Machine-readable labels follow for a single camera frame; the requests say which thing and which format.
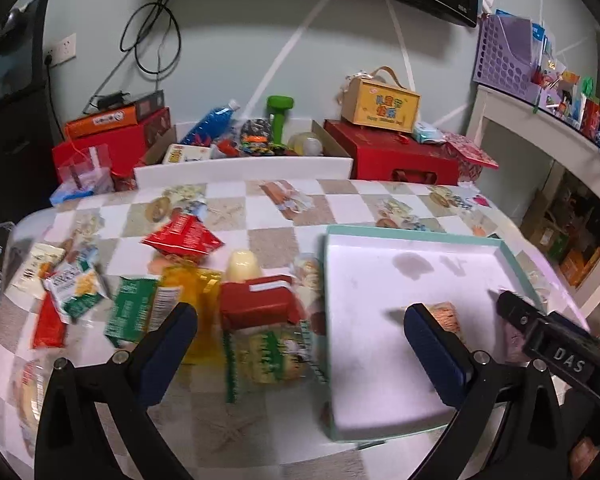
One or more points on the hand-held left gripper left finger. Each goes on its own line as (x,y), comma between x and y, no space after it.
(172,340)

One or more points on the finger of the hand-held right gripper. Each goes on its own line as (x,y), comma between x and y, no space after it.
(520,312)

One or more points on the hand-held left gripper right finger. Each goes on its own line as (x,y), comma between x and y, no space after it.
(432,350)

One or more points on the orange biscuit snack packet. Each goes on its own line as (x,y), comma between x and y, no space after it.
(450,317)

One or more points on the white tray with teal rim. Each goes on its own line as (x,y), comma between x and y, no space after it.
(375,320)

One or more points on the brown-red snack box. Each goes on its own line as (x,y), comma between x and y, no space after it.
(255,302)

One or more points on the long red patterned snack packet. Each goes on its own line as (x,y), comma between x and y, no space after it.
(49,325)

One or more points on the dark green snack packet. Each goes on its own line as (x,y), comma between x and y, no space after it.
(130,310)

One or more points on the yellow snack packet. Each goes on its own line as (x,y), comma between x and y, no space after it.
(190,290)

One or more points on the orange carton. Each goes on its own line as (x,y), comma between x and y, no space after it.
(580,265)

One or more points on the clear green cookie bag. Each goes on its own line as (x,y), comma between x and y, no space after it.
(270,360)

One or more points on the pale yellow jelly cup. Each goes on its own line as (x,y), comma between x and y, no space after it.
(244,266)

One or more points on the red triangular snack packet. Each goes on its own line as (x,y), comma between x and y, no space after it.
(182,237)

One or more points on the green white cracker packet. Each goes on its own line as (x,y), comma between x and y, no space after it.
(75,290)

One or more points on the small clear snack packet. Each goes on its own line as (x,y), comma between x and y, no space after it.
(307,272)

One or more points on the cream pastry snack packet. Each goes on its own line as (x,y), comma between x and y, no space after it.
(32,270)

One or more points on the clear bread packet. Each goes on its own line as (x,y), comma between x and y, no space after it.
(27,405)

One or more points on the red patterned wrapped box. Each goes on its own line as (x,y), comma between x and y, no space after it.
(472,157)

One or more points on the light blue box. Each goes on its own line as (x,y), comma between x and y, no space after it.
(70,194)

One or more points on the white yellow snack box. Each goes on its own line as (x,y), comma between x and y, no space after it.
(187,154)

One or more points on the clear plastic box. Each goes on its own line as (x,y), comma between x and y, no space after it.
(85,170)

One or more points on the large red gift box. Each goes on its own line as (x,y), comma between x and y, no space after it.
(125,145)

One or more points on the light blue tissue packet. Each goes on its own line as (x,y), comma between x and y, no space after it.
(427,133)

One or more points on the white shelf unit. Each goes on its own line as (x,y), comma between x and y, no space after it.
(505,110)

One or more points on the flat red gift box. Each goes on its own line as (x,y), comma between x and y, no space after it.
(380,152)

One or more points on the blue bead bottle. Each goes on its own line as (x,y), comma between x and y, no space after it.
(207,125)

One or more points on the colourful candy bag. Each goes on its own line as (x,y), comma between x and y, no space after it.
(260,137)

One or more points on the orange flat box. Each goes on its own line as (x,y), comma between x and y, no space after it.
(102,120)

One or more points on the pale clear bottle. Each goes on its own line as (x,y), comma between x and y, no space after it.
(305,144)

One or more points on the green dumbbell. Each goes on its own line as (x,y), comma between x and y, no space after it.
(279,117)

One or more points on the purple file holder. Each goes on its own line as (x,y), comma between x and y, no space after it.
(500,65)

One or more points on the black power adapter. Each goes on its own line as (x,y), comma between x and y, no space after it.
(112,99)

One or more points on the white wall socket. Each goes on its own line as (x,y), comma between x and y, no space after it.
(60,50)

